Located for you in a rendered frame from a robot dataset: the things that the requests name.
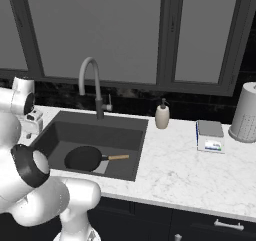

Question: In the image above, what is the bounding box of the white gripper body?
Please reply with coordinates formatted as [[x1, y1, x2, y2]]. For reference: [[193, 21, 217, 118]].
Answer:
[[18, 118, 45, 140]]

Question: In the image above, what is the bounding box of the dark grey sink basin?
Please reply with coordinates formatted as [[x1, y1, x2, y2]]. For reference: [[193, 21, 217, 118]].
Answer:
[[29, 109, 150, 183]]

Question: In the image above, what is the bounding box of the grey flat sponge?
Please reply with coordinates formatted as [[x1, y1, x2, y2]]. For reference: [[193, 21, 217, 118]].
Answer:
[[93, 160, 110, 175]]

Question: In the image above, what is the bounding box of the grey curved tap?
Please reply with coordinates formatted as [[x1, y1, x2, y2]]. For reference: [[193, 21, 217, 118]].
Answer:
[[78, 56, 113, 121]]

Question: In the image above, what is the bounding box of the dark grey framed window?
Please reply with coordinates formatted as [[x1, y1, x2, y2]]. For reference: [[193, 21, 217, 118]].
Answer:
[[0, 0, 256, 98]]

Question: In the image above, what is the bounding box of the beige soap dispenser black pump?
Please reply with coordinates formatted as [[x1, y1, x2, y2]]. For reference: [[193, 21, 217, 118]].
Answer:
[[154, 97, 171, 130]]

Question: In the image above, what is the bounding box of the dark cupboard door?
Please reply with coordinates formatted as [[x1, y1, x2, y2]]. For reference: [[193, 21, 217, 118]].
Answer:
[[87, 196, 173, 241]]

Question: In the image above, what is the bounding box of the white blue box grey top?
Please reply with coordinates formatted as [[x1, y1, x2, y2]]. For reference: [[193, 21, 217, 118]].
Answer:
[[195, 119, 226, 155]]

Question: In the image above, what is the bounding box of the dark drawer front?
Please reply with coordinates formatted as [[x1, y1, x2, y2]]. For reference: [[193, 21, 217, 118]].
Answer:
[[169, 208, 256, 241]]

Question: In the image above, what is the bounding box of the black pan wooden handle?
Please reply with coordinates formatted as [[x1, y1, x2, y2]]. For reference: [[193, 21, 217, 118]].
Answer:
[[63, 145, 131, 173]]

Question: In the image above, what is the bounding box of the silver drawer handle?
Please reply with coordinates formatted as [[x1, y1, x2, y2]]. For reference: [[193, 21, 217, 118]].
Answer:
[[213, 218, 245, 232]]

